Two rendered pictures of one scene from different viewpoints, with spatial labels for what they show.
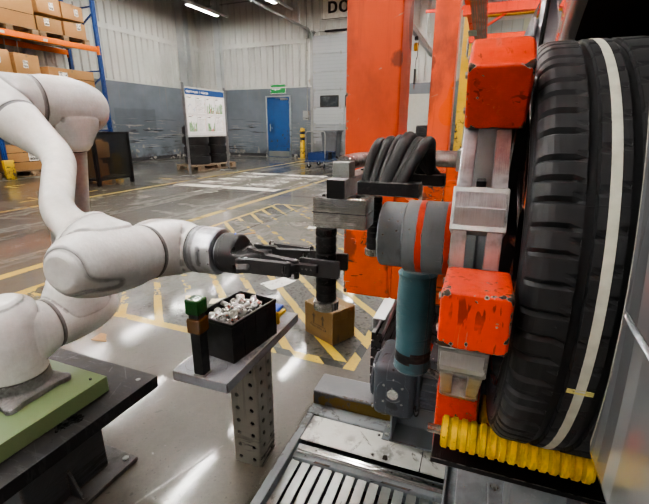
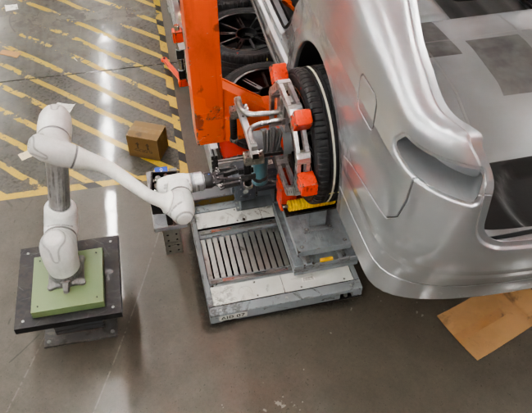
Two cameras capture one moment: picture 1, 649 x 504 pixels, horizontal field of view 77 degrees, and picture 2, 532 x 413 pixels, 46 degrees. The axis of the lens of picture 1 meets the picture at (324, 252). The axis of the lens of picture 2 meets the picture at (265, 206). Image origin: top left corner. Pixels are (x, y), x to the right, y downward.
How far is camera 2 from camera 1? 2.35 m
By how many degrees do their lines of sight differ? 41
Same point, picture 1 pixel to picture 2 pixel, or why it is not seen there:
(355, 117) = (195, 58)
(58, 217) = (161, 200)
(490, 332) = (313, 191)
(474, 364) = not seen: hidden behind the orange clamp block
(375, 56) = (203, 27)
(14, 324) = (71, 244)
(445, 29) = not seen: outside the picture
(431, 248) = not seen: hidden behind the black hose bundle
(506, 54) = (305, 119)
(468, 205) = (301, 158)
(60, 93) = (68, 127)
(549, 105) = (317, 130)
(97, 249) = (191, 206)
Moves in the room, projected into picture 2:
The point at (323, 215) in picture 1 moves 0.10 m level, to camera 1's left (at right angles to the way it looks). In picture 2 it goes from (249, 162) to (230, 171)
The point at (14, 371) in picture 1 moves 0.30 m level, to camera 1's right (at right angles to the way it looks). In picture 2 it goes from (76, 265) to (134, 238)
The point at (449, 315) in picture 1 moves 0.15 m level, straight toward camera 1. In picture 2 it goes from (304, 190) to (315, 215)
